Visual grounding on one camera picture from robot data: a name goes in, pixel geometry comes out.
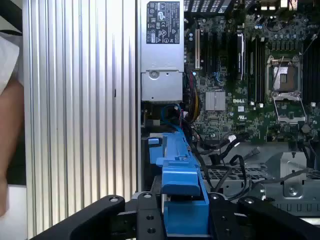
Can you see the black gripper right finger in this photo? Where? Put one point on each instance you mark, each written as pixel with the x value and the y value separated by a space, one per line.
pixel 222 220

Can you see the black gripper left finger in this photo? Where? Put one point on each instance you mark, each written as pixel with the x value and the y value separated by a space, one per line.
pixel 148 220

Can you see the hard disk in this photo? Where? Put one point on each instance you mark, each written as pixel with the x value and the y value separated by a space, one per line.
pixel 180 175

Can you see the empty blue disk carrier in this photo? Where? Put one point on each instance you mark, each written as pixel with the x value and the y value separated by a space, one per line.
pixel 153 141

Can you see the white-clipped RAM slot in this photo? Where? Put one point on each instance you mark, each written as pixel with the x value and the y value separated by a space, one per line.
pixel 260 75
pixel 250 75

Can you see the black-clipped RAM slot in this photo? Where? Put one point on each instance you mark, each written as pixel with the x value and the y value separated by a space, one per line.
pixel 255 75
pixel 264 75

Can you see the black expansion slot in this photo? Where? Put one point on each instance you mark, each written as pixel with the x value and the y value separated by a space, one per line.
pixel 215 52
pixel 206 55

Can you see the white expansion slot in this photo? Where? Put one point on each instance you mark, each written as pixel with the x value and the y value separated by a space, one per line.
pixel 197 50

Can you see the open PC case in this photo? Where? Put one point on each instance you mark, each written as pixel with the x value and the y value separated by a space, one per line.
pixel 272 152

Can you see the silver metal drive cage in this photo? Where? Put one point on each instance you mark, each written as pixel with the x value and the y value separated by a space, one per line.
pixel 295 160

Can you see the green Dell motherboard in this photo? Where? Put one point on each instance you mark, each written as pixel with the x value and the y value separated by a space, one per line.
pixel 237 117

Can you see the silver ribbed chipset heatsink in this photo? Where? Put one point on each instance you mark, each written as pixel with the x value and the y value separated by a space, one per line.
pixel 215 101

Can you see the metal socket cover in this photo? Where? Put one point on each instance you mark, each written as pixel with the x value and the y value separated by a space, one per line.
pixel 292 120

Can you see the blue board connector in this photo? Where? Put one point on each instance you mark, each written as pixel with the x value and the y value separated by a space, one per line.
pixel 216 77

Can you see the CPU socket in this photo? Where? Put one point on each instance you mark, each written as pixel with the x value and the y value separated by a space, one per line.
pixel 271 75

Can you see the thin metal locking lever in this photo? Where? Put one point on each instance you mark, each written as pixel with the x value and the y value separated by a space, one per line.
pixel 278 70

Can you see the silver power supply unit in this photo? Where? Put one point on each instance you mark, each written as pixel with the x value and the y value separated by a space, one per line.
pixel 162 60

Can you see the white shirt sleeve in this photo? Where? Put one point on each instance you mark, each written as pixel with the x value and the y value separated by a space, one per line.
pixel 7 57

